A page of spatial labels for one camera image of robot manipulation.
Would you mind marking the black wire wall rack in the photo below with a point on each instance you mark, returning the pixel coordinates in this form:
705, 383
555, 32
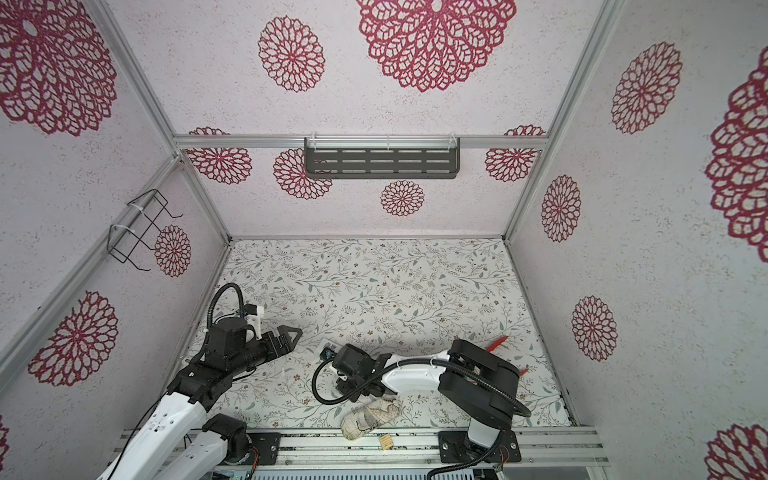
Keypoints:
124, 239

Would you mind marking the dark slotted wall shelf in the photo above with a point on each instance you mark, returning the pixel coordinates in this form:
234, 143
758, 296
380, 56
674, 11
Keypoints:
382, 160

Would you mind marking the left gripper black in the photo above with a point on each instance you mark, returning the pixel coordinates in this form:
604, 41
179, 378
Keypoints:
274, 344

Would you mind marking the crumpled patterned cloth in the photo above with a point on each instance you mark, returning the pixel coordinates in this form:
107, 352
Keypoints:
369, 417

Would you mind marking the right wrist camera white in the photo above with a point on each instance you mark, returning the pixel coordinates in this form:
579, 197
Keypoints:
327, 355

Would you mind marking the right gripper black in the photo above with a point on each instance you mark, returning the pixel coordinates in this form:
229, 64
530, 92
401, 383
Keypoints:
343, 389

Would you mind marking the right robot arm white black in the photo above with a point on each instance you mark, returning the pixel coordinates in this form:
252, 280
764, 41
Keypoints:
482, 385

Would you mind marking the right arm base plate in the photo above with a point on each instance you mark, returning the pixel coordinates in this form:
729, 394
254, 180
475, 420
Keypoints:
456, 447

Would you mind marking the red handled pliers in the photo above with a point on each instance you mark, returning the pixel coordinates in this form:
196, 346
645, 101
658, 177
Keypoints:
506, 348

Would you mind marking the small wooden block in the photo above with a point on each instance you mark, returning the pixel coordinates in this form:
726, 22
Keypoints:
386, 442

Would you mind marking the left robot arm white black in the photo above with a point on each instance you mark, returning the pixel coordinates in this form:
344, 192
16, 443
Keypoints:
176, 438

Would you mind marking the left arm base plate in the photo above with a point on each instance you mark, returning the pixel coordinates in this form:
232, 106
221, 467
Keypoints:
263, 449

